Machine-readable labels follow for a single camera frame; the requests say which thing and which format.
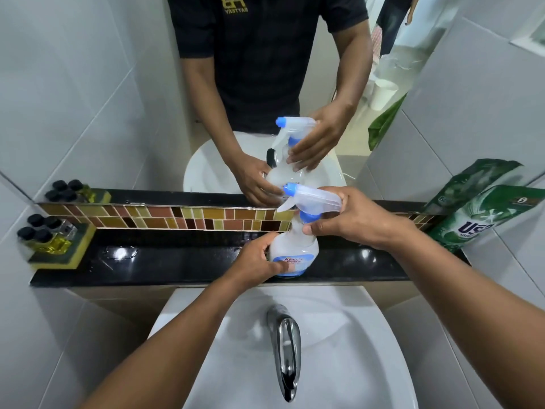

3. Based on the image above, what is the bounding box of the person's right hand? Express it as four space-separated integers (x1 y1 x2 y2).
302 186 421 252

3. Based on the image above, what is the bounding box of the person's left hand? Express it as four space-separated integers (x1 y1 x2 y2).
227 231 291 293

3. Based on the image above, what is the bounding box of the clear spray bottle blue nozzle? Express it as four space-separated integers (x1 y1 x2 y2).
267 183 343 279

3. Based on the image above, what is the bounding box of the person's left forearm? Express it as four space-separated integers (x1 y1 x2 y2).
80 270 251 409

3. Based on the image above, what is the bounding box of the person's right forearm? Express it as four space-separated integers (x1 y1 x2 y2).
389 228 545 409

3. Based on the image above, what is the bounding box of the chrome faucet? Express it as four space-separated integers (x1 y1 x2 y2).
267 304 302 403

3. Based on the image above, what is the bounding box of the black stone ledge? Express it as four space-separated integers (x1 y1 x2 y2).
30 228 471 288

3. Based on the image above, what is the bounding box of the white ceramic sink basin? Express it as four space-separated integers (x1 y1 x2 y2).
147 285 420 409

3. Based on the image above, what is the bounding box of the brown mosaic tile strip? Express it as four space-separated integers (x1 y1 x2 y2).
37 203 446 232

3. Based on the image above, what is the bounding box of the green detergent refill pouch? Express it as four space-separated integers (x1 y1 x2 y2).
427 185 545 254

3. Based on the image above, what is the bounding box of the yellow sponge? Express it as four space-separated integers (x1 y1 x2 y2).
27 223 97 270

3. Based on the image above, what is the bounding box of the wall mirror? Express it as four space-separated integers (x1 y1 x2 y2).
0 0 462 208

